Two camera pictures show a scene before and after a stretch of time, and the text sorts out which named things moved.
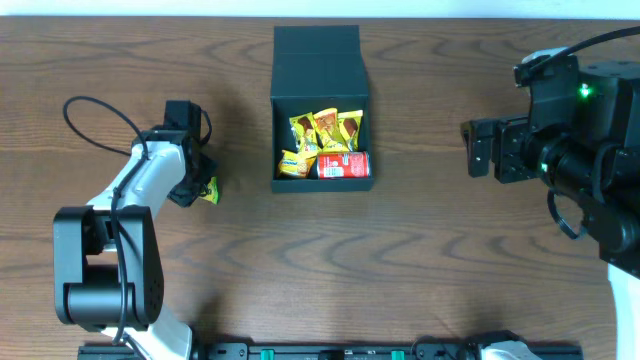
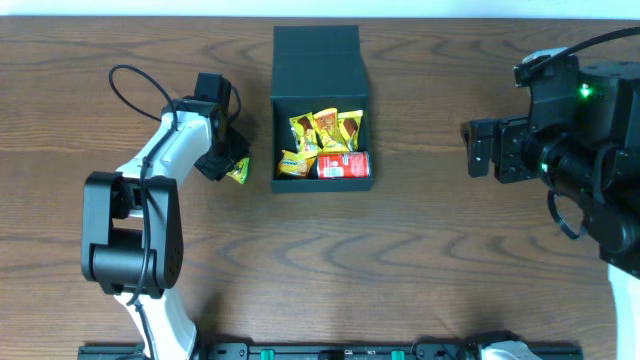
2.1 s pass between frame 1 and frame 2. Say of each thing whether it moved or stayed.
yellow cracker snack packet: stayed
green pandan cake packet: moved
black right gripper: stayed
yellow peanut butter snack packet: stayed
